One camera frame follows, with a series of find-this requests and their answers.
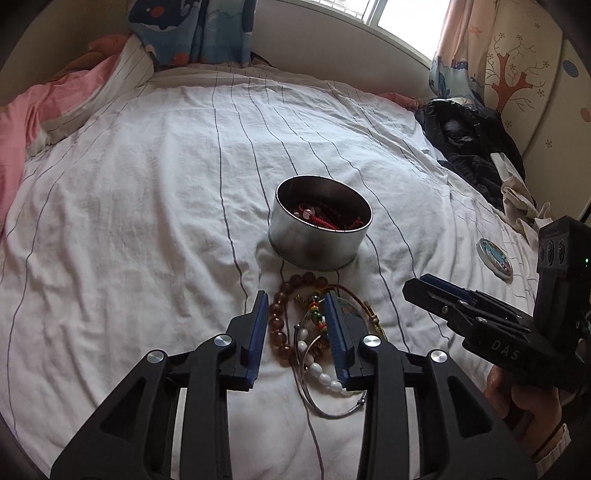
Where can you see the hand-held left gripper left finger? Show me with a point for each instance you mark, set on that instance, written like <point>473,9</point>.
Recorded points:
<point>258,341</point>

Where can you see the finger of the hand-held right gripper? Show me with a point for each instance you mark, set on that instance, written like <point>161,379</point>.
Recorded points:
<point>445,284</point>
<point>438,300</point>

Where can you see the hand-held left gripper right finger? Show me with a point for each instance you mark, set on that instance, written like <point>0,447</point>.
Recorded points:
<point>333,341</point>

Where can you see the thin silver bangle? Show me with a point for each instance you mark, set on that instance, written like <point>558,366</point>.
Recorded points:
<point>332,417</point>

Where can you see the round metal tin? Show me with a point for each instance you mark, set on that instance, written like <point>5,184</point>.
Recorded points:
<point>314,244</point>

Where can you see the person's right forearm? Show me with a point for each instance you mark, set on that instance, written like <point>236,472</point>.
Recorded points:
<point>556,450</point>

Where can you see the person's right hand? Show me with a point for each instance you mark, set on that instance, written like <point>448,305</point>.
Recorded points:
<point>531,415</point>

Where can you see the round tin lid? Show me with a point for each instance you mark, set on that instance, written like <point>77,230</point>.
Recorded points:
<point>494,258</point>

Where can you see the black wristband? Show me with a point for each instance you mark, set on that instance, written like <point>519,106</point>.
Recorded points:
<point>549,437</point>

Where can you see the white crumpled cloth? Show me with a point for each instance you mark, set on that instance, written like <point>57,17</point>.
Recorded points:
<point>517,194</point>

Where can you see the black jacket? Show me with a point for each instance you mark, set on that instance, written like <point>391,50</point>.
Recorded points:
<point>466,134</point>

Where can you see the white striped bedsheet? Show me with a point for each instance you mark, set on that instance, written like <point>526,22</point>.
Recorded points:
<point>138,207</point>

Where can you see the cream tree print cabinet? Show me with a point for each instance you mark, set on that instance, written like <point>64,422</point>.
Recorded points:
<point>535,83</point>

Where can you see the pink animal print curtain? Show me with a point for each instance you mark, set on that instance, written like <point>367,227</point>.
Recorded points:
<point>461,50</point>

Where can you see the window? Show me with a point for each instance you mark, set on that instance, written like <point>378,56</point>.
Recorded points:
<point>397,18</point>

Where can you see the pink quilt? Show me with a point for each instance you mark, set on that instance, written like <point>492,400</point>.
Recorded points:
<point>27,120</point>

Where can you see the blue whale print curtain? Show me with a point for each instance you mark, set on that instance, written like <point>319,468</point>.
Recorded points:
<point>194,27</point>

